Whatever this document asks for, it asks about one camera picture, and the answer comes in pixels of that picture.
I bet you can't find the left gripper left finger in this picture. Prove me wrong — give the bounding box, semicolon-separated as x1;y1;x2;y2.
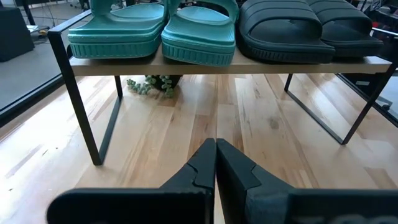
46;138;217;224

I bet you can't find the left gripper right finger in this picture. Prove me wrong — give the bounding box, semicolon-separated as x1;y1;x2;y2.
216;138;398;224

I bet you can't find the green rubber slide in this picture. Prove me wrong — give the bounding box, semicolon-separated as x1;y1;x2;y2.
160;0;240;68
67;0;169;60

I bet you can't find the succulent in black pot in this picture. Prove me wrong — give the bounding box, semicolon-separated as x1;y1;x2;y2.
126;73;183;99

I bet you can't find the tilted wooden board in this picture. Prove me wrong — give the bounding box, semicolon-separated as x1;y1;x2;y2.
47;9;398;166

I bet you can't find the black aluminium table frame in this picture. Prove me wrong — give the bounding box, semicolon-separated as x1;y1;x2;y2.
0;73;398;129

